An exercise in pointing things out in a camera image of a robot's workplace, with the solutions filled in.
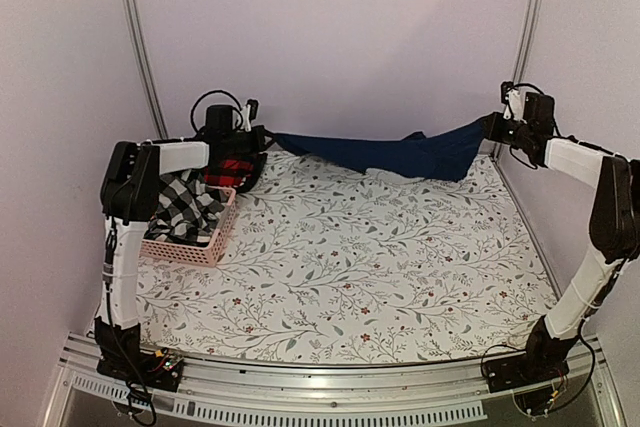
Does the red black plaid shirt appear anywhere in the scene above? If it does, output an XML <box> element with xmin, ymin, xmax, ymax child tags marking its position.
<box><xmin>204</xmin><ymin>159</ymin><xmax>255</xmax><ymax>189</ymax></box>

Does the floral patterned table mat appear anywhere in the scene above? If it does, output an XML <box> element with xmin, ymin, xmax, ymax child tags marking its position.
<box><xmin>137</xmin><ymin>152</ymin><xmax>556</xmax><ymax>364</ymax></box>

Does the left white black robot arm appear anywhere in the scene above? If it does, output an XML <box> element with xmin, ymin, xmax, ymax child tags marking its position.
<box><xmin>94</xmin><ymin>126</ymin><xmax>268</xmax><ymax>396</ymax></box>

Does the right aluminium frame post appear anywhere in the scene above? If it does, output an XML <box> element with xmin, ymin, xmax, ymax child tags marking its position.
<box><xmin>492</xmin><ymin>0</ymin><xmax>550</xmax><ymax>158</ymax></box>

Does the front aluminium rail base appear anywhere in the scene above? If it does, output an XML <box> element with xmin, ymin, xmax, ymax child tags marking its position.
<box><xmin>42</xmin><ymin>331</ymin><xmax>626</xmax><ymax>427</ymax></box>

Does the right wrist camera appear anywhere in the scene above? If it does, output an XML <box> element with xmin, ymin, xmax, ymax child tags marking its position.
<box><xmin>500</xmin><ymin>81</ymin><xmax>524</xmax><ymax>121</ymax></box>

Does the aluminium frame post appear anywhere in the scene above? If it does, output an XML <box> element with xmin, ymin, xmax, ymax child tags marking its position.
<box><xmin>492</xmin><ymin>0</ymin><xmax>550</xmax><ymax>158</ymax></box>
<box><xmin>122</xmin><ymin>0</ymin><xmax>168</xmax><ymax>139</ymax></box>

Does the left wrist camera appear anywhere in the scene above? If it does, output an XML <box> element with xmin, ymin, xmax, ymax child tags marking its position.
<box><xmin>240</xmin><ymin>99</ymin><xmax>259</xmax><ymax>132</ymax></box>

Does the pink plastic laundry basket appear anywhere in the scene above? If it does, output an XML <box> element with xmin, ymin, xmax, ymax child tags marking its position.
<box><xmin>140</xmin><ymin>187</ymin><xmax>237</xmax><ymax>267</ymax></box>

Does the black white checkered cloth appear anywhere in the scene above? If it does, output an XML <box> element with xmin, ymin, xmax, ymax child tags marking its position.
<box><xmin>144</xmin><ymin>170</ymin><xmax>223</xmax><ymax>242</ymax></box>

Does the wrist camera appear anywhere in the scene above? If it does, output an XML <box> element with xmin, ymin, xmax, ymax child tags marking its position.
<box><xmin>500</xmin><ymin>81</ymin><xmax>524</xmax><ymax>121</ymax></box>
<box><xmin>240</xmin><ymin>99</ymin><xmax>259</xmax><ymax>132</ymax></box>

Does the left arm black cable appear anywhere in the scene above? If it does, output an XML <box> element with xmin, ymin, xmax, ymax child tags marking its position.
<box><xmin>189</xmin><ymin>90</ymin><xmax>246</xmax><ymax>136</ymax></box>

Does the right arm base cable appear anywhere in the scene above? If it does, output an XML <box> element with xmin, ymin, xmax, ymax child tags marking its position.
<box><xmin>479</xmin><ymin>331</ymin><xmax>606</xmax><ymax>418</ymax></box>

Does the navy blue t-shirt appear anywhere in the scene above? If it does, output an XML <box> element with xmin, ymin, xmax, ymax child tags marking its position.
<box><xmin>273</xmin><ymin>117</ymin><xmax>485</xmax><ymax>182</ymax></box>

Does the left aluminium frame post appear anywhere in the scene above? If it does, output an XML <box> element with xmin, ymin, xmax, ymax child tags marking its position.
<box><xmin>122</xmin><ymin>0</ymin><xmax>168</xmax><ymax>139</ymax></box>

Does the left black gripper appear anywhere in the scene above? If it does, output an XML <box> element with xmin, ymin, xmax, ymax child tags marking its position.
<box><xmin>223</xmin><ymin>123</ymin><xmax>279</xmax><ymax>154</ymax></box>

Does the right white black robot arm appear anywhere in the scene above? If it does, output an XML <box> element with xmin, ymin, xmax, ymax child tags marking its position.
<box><xmin>481</xmin><ymin>82</ymin><xmax>639</xmax><ymax>392</ymax></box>

